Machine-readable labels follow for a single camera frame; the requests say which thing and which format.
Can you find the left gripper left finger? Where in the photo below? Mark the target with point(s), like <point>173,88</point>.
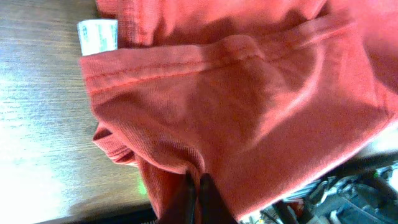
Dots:
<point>182,207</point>

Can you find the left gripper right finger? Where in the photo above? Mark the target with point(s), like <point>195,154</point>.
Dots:
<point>213,207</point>

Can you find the red soccer t-shirt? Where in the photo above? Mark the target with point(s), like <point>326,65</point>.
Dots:
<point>265,96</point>

